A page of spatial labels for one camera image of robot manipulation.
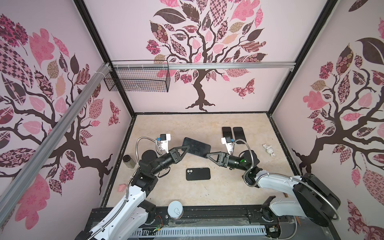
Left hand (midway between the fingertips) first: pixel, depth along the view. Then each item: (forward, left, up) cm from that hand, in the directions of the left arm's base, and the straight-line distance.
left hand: (190, 150), depth 68 cm
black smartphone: (+2, -3, 0) cm, 3 cm away
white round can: (-21, +7, -21) cm, 31 cm away
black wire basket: (+51, +35, +7) cm, 62 cm away
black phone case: (-1, -1, -27) cm, 27 cm away
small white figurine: (+14, -52, -24) cm, 59 cm away
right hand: (-2, -8, -2) cm, 9 cm away
